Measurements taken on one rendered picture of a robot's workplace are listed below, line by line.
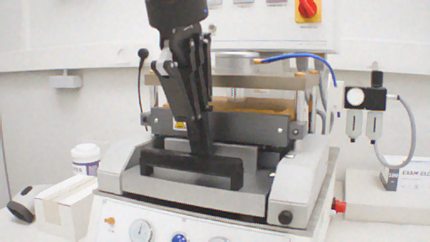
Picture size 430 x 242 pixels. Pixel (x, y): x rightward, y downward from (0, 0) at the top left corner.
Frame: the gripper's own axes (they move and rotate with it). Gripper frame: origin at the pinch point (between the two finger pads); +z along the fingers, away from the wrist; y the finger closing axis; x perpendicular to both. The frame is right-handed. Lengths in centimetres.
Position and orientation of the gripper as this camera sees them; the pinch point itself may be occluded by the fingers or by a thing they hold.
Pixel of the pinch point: (199, 135)
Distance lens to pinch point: 50.3
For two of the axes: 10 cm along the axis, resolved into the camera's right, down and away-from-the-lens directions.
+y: -3.8, 4.9, -7.9
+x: 9.1, 0.7, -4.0
